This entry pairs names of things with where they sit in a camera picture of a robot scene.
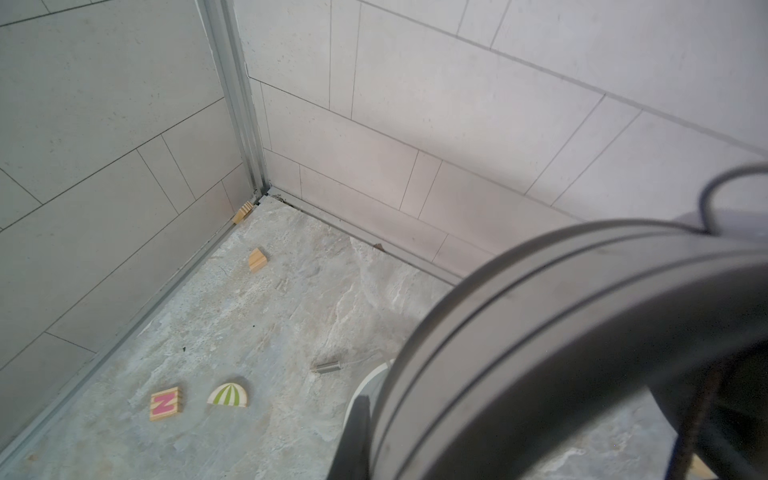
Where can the black and white headphones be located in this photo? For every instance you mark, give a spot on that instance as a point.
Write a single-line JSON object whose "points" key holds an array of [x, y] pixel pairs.
{"points": [[548, 335]]}

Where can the wooden block left corner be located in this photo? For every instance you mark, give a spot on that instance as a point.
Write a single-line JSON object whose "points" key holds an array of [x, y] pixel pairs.
{"points": [[243, 212]]}

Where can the green striped half-round block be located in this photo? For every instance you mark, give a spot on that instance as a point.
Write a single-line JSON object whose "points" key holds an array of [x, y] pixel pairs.
{"points": [[229, 394]]}

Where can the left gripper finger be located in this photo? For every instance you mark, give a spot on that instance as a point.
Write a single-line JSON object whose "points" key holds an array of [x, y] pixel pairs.
{"points": [[351, 461]]}

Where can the wooden block back left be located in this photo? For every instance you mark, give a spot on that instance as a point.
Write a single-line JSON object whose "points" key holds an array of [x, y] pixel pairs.
{"points": [[256, 260]]}

